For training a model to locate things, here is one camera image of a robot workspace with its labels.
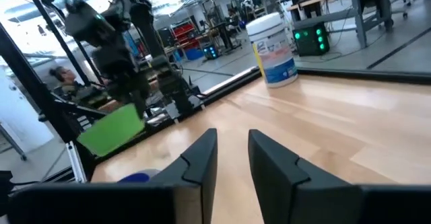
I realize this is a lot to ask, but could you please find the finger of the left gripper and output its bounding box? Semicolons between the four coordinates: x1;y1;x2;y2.
133;94;147;120

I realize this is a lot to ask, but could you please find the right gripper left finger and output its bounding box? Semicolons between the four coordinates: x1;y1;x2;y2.
8;128;219;224

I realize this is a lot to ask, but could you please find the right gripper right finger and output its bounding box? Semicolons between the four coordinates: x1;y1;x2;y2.
248;128;431;224

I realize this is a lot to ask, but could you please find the green bowl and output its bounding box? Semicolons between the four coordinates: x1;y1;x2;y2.
77;103;146;157

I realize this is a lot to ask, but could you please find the blue bowl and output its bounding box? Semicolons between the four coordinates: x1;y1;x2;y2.
117;172;151;184

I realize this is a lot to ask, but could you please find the person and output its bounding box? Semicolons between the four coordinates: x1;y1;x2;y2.
226;7;244;48
48;65;89;99

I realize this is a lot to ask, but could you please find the red bin shelving rack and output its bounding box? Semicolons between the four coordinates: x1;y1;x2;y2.
170;21;200;52

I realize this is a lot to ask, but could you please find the blue storage crate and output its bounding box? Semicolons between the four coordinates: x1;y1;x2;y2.
185;47;205;61

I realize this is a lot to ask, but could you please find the silver aluminium extrusion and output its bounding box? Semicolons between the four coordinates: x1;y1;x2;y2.
65;141;88;184

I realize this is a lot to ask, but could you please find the black computer with blue lights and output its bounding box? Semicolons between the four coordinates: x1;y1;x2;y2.
202;44;220;60

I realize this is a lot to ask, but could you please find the white wipes canister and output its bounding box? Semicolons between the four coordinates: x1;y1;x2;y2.
245;11;299;89

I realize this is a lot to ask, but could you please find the black computer with green lights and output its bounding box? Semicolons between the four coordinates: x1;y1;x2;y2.
292;21;331;57

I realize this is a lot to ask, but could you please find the grey-legged wooden workbench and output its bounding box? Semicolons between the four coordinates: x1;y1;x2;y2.
286;0;395;49

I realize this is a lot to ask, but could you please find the black frame post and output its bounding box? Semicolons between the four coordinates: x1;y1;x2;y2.
0;21;98;181

